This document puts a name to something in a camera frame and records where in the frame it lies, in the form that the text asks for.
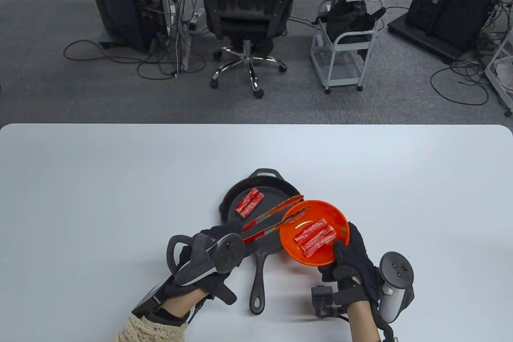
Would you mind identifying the black computer tower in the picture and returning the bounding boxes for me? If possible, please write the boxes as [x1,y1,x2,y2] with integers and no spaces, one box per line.
[82,0,169,53]

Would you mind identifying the black floor cable tangle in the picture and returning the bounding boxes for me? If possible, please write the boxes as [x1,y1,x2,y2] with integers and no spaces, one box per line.
[431,59,490,106]
[63,39,207,81]

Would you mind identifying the white rolling cart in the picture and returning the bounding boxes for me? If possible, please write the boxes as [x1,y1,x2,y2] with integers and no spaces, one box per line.
[311,0,385,95]

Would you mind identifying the black cast iron pan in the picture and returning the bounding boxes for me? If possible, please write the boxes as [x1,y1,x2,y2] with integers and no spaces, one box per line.
[219,168,305,315]

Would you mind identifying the white desk leg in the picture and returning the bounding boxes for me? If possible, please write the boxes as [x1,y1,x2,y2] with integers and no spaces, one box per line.
[162,0,191,74]

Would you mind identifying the person's left forearm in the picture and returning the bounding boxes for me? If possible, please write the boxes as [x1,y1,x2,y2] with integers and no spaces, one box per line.
[116,288,209,342]

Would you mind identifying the person's right hand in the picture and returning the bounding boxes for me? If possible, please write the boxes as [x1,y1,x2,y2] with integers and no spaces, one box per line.
[319,222,381,308]

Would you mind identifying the orange plastic bowl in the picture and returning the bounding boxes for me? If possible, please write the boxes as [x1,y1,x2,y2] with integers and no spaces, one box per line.
[279,199,350,267]

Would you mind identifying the white metal rack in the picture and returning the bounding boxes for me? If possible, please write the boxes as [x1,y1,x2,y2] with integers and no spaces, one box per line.
[484,29,513,117]

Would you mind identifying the black bag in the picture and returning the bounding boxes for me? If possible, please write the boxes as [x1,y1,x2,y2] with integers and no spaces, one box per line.
[325,0,387,44]

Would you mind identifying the red white crab stick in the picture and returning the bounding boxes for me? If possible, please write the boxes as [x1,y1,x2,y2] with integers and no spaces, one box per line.
[236,188,259,213]
[294,219,328,244]
[240,192,265,219]
[300,225,335,250]
[303,232,337,258]

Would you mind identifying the black wrist sensor box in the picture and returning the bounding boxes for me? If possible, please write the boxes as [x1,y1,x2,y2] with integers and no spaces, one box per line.
[131,276,177,318]

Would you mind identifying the person's left hand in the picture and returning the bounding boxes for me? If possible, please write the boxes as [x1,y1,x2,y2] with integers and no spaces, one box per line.
[168,223,246,306]

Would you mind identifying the red handled kitchen tongs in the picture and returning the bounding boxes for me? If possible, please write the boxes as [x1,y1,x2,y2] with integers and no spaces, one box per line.
[242,194,311,244]

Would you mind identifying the grey handheld controller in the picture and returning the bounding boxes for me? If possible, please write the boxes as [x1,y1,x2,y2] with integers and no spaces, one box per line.
[166,232,246,287]
[377,252,415,323]

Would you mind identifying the white power strip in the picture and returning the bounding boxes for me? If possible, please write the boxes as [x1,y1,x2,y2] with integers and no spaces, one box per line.
[188,8,204,32]

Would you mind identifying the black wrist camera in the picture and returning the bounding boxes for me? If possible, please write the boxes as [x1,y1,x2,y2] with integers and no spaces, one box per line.
[311,285,341,319]

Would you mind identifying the person's right forearm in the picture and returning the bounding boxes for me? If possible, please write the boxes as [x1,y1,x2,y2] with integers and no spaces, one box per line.
[347,300,381,342]

